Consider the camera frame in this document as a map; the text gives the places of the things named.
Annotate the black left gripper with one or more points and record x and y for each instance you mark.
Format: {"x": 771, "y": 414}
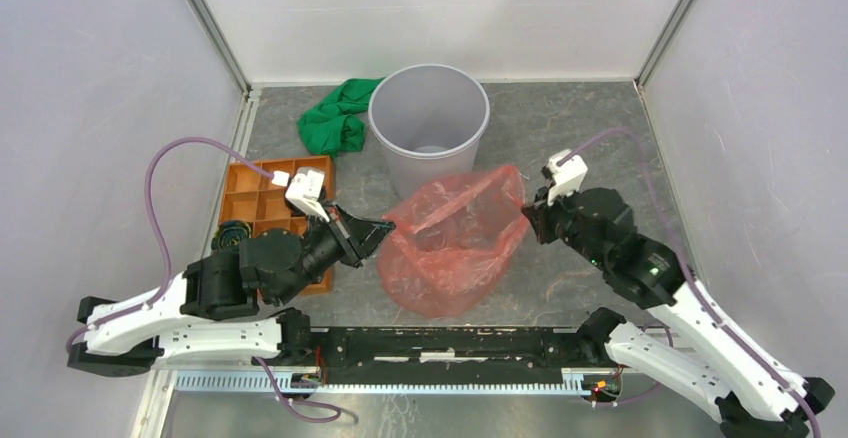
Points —
{"x": 360, "y": 236}

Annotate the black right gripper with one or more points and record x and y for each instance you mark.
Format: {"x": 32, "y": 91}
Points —
{"x": 543, "y": 233}

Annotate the red plastic trash bag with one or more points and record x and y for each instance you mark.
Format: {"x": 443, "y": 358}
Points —
{"x": 453, "y": 242}

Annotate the grey plastic trash bin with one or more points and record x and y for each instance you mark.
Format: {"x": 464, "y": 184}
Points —
{"x": 429, "y": 120}

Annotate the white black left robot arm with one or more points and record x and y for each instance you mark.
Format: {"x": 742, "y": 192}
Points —
{"x": 229, "y": 306}

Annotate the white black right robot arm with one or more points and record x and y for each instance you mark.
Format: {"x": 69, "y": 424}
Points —
{"x": 729, "y": 377}

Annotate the green crumpled cloth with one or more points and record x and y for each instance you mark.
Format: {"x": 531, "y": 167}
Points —
{"x": 333, "y": 125}

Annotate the orange compartment tray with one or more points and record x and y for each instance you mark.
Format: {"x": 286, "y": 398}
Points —
{"x": 250, "y": 196}

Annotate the black blue-yellow bag roll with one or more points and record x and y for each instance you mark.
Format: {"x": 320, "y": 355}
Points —
{"x": 229, "y": 234}

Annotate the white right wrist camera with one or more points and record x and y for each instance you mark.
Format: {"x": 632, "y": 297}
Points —
{"x": 564, "y": 172}

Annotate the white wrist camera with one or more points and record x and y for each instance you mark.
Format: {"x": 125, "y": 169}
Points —
{"x": 302, "y": 191}
{"x": 564, "y": 172}

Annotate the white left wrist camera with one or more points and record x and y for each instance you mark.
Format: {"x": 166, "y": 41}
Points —
{"x": 302, "y": 191}

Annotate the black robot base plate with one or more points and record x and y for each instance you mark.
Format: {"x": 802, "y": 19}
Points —
{"x": 440, "y": 355}

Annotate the aluminium corner post right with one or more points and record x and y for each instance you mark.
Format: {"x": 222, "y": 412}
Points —
{"x": 675, "y": 20}

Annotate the aluminium corner post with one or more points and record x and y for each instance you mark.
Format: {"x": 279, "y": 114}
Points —
{"x": 675, "y": 20}
{"x": 214, "y": 32}

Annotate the aluminium frame rail front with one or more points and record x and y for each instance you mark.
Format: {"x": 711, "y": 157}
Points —
{"x": 603, "y": 386}

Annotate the aluminium corner post left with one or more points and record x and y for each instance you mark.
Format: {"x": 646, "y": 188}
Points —
{"x": 214, "y": 32}

